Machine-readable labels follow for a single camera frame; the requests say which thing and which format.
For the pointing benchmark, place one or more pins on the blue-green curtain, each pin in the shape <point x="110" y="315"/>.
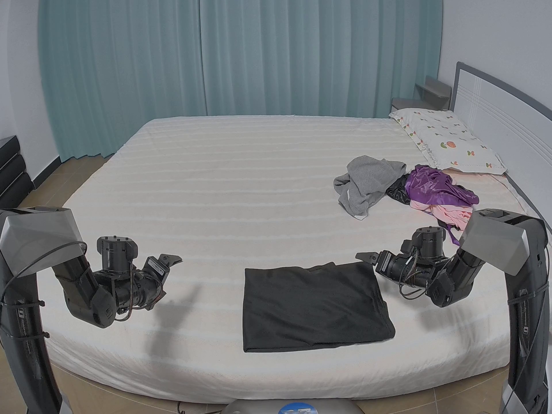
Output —
<point x="172" y="58"/>

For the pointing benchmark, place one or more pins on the black T-shirt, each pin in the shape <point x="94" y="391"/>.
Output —
<point x="310" y="308"/>

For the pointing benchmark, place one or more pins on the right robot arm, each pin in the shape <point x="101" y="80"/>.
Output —
<point x="496" y="239"/>

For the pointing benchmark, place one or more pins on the pink garment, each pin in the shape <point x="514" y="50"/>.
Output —
<point x="453" y="216"/>

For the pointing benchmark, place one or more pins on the bed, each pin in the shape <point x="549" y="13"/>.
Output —
<point x="237" y="179"/>

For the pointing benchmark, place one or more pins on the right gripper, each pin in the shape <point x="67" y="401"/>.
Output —
<point x="388" y="265"/>

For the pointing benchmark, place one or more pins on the grey bedside table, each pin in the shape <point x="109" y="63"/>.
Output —
<point x="431" y="89"/>

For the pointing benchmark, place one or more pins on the purple satin garment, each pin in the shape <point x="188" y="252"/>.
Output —
<point x="431" y="186"/>

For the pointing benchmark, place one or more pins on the white printed pillow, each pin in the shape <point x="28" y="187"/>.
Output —
<point x="448" y="138"/>

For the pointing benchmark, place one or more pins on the grey garment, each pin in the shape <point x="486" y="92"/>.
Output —
<point x="371" y="177"/>

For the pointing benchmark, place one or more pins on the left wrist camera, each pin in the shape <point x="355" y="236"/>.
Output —
<point x="116" y="252"/>

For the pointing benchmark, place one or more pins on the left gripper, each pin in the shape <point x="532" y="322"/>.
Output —
<point x="157" y="272"/>

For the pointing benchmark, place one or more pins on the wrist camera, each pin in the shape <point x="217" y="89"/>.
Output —
<point x="116" y="252"/>
<point x="427" y="242"/>

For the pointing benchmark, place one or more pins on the black chest of drawers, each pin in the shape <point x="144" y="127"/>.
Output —
<point x="13" y="170"/>

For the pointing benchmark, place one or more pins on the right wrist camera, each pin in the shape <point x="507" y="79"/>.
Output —
<point x="427" y="242"/>

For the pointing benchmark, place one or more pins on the black glossy garment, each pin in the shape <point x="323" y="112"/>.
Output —
<point x="399" y="192"/>

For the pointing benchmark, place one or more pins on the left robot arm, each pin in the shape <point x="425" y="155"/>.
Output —
<point x="39" y="239"/>

